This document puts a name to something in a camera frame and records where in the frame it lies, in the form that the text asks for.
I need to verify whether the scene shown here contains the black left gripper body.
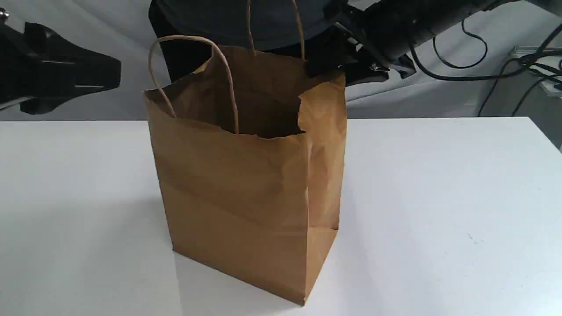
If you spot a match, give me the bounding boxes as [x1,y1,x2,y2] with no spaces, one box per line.
[0,22,121,115]

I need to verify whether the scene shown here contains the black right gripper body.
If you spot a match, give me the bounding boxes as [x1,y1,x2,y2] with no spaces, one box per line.
[306,0,416,86]

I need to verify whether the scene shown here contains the brown paper bag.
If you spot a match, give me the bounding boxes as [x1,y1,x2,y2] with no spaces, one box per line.
[144,1,347,306]

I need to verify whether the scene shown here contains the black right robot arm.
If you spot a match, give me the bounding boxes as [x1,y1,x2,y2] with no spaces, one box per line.
[305,0,524,86]

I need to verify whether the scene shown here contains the white backdrop curtain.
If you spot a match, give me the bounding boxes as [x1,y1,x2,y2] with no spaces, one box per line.
[1,0,560,121]

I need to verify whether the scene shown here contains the person in dark clothes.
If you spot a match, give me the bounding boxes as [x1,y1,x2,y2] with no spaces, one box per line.
[148,0,339,59]

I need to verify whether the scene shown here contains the white side shelf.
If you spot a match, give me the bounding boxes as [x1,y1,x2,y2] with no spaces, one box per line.
[528,47,562,98]

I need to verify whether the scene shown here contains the black cable bundle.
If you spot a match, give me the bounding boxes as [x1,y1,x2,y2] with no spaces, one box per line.
[478,48,562,117]

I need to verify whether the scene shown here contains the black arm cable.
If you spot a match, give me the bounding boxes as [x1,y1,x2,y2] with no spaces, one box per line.
[406,18,562,82]

